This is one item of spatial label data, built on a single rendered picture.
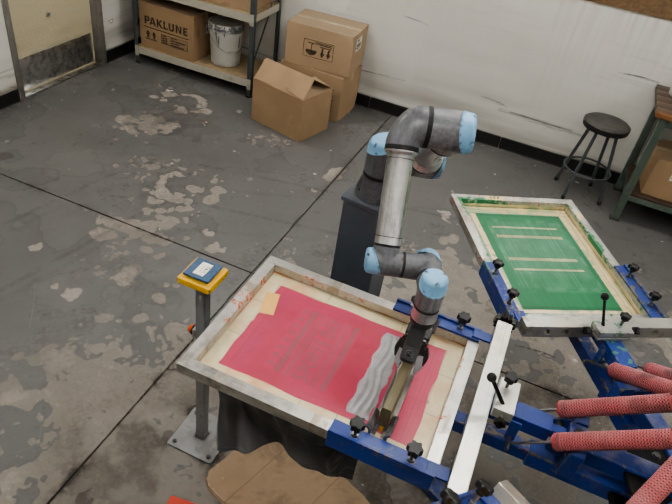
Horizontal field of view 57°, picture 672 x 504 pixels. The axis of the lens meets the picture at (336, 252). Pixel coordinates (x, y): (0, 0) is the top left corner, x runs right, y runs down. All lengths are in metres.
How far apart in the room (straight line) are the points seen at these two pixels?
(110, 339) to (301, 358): 1.57
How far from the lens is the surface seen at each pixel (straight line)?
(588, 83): 5.35
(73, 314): 3.47
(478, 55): 5.39
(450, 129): 1.72
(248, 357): 1.92
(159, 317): 3.40
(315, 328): 2.02
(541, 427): 1.87
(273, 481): 2.77
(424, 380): 1.96
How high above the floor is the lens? 2.39
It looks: 38 degrees down
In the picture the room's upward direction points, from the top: 10 degrees clockwise
